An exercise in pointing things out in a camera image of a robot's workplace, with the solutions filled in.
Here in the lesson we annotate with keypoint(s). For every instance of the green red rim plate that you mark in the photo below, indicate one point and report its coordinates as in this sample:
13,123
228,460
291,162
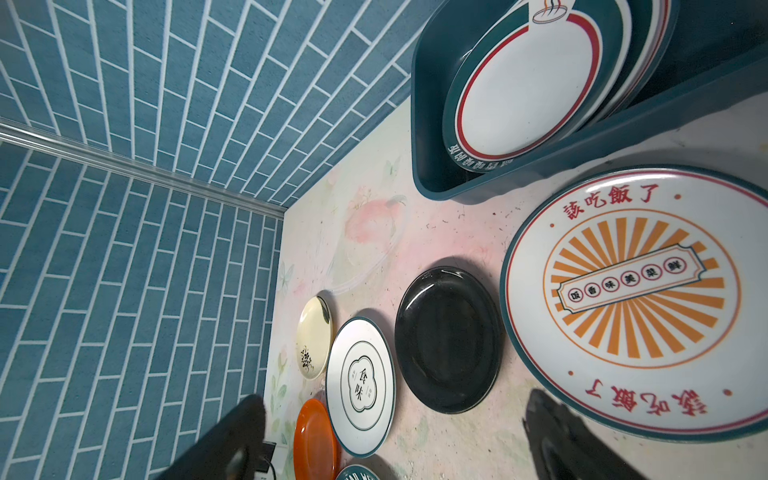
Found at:
536,76

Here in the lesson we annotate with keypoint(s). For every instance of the orange sunburst plate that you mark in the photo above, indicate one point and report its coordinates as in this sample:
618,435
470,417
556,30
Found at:
638,297

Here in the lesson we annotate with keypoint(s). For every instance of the small green rim plate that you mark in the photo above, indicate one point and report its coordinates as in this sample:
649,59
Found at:
653,24

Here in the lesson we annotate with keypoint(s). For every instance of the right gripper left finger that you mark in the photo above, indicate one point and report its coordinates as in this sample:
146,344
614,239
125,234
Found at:
231,449

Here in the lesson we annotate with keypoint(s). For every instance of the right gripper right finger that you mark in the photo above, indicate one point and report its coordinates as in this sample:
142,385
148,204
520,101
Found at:
562,447

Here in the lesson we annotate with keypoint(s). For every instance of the white plate flower outline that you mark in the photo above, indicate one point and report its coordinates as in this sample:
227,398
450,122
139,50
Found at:
360,387

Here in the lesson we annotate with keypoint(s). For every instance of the teal plastic bin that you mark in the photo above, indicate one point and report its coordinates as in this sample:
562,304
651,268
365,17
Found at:
717,58

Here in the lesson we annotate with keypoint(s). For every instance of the black plate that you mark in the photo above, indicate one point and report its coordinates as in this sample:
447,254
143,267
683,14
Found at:
448,339

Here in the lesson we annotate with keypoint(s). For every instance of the green rim lettered plate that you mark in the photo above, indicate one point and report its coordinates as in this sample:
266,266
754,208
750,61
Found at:
357,472

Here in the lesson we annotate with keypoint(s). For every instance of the cream plate with dark spot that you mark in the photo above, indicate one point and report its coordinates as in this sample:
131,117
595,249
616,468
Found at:
314,338

